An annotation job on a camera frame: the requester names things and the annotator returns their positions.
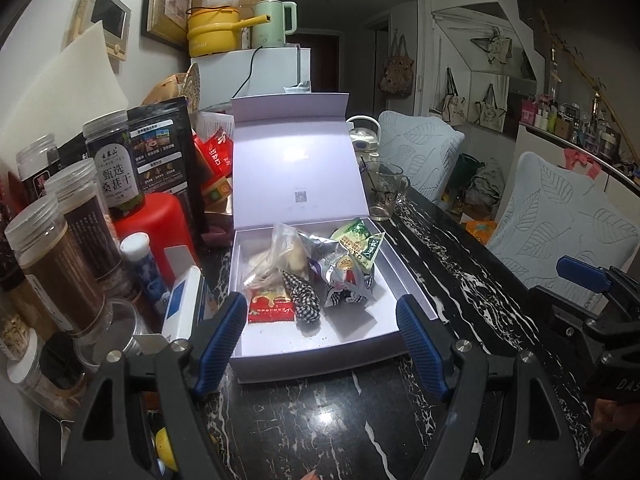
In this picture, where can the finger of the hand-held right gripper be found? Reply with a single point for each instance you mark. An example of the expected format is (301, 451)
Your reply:
(565, 307)
(582, 272)

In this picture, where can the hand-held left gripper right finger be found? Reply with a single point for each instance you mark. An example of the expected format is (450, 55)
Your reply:
(422, 345)

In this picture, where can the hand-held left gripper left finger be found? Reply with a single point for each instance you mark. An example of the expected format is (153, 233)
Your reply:
(220, 345)

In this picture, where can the red sauce packet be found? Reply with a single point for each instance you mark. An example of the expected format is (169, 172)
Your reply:
(270, 307)

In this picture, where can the checkered fabric scrunchie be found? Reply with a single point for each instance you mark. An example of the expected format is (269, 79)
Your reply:
(302, 300)

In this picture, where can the clear zip bag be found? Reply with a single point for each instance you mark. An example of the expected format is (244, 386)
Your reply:
(290, 252)

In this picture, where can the green snack packet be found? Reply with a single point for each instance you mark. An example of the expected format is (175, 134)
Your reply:
(357, 240)

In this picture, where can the purple gift box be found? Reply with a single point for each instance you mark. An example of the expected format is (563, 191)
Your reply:
(300, 160)

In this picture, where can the person's right hand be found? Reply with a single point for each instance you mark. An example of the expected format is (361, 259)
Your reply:
(615, 417)

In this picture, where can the white blue medicine box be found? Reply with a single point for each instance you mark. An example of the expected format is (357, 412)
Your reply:
(184, 300)

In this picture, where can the light blue leaf-pattern chair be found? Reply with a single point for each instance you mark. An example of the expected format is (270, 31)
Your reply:
(420, 155)
(545, 225)

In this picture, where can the blue white tablet tube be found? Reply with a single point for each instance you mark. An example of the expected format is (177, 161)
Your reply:
(145, 270)

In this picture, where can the orange bag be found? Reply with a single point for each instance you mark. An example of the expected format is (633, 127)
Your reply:
(481, 232)

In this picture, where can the pink bow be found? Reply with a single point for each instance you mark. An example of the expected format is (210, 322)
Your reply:
(582, 160)

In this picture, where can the yellow lemon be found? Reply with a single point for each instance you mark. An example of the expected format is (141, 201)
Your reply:
(166, 450)

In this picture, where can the grey backpack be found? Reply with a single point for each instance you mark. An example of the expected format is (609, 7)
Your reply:
(490, 180)

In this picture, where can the red plastic canister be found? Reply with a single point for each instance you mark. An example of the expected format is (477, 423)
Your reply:
(155, 225)

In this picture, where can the green bag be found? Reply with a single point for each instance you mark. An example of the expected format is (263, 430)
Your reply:
(469, 170)

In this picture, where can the row of cosmetic bottles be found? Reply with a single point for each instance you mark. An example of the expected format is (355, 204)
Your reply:
(575, 117)

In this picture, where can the glass mug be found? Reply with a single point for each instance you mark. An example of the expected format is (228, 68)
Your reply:
(385, 192)

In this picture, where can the cluster of clear plastic jars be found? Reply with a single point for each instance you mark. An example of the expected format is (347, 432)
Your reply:
(60, 255)

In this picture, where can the white tote bag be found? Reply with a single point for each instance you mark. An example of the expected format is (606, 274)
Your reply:
(492, 112)
(455, 105)

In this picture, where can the red snack packets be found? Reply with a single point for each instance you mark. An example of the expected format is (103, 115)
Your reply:
(215, 160)

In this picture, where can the black snack pouch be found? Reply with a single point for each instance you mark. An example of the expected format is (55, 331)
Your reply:
(165, 160)

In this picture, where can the star-shaped canvas bag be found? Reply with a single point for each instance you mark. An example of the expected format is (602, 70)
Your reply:
(492, 47)

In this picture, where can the woven straw fan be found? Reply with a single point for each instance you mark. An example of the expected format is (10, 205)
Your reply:
(192, 87)

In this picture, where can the white mini fridge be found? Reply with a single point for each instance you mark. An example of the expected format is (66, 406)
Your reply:
(230, 75)

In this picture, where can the brown patterned tote bag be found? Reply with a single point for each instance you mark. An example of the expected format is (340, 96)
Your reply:
(397, 72)

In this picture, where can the white foam board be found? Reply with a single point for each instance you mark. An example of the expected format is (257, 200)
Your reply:
(60, 90)

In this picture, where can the dark brown door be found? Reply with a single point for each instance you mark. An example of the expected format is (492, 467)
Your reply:
(317, 60)

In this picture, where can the yellow pot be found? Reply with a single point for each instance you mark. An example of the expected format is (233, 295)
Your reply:
(210, 32)

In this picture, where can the green electric kettle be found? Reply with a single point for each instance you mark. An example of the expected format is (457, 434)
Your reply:
(270, 25)

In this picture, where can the gold framed picture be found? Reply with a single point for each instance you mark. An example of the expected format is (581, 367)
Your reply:
(167, 2)

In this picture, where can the wall intercom panel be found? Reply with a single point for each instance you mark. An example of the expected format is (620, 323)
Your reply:
(105, 12)

